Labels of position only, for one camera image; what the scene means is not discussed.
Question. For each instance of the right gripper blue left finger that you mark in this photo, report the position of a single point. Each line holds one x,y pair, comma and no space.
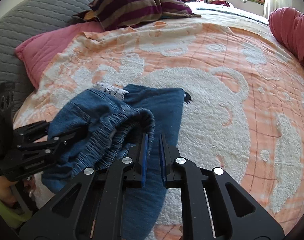
143,158

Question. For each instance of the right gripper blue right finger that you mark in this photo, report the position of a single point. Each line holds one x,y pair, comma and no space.
162,154

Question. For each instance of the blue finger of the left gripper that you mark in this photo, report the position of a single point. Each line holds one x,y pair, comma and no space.
31,132
56,145

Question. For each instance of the blue pants with lace trim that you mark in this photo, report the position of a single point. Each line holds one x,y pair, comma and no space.
113,126

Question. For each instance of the green left sleeve forearm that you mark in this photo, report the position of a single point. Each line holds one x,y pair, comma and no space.
12,217

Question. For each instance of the left hand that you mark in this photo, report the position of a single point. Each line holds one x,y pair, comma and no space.
6,194

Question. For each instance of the right hand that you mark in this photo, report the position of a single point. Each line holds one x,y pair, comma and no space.
181,231

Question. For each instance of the pink pillow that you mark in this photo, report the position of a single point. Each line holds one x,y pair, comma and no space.
37,51

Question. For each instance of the orange white bear blanket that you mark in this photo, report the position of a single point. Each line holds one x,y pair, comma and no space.
244,92

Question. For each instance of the grey quilted headboard cushion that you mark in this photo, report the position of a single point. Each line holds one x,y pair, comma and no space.
30,18

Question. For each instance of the purple striped cloth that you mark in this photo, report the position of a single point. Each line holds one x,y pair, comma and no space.
115,14

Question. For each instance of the red rolled duvet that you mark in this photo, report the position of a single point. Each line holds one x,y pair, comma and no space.
292,32

